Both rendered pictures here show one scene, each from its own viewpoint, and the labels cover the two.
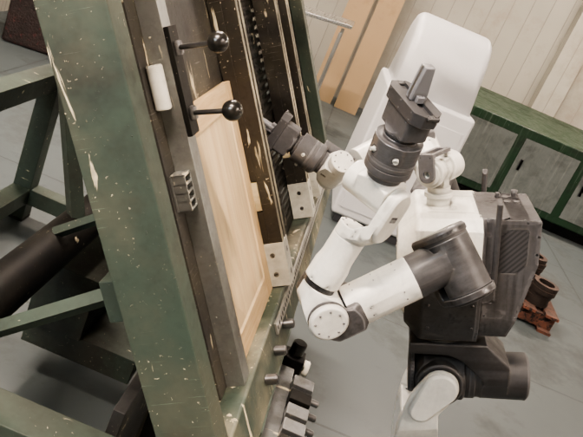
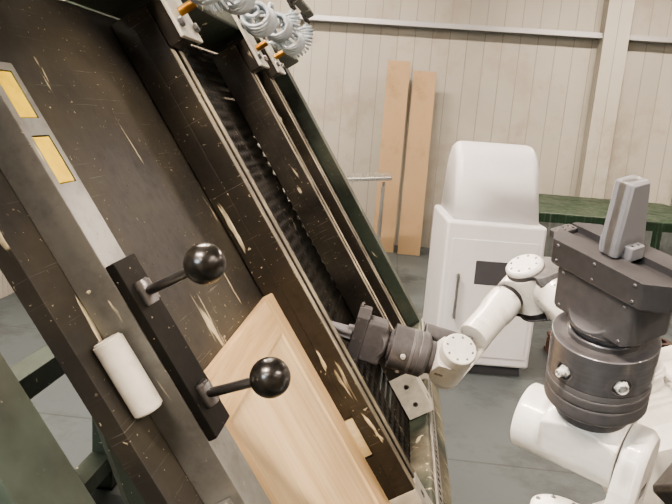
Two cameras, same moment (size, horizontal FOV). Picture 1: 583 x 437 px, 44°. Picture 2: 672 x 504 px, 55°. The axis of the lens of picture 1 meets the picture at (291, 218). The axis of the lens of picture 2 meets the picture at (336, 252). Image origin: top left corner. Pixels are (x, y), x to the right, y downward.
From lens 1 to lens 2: 71 cm
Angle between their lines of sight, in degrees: 10
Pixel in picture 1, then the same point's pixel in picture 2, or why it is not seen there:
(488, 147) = not seen: hidden behind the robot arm
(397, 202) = (645, 459)
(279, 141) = (365, 347)
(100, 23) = not seen: outside the picture
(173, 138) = (185, 450)
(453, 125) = (526, 238)
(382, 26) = (417, 169)
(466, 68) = (518, 180)
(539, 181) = not seen: hidden behind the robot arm
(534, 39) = (559, 135)
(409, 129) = (639, 319)
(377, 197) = (599, 458)
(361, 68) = (411, 212)
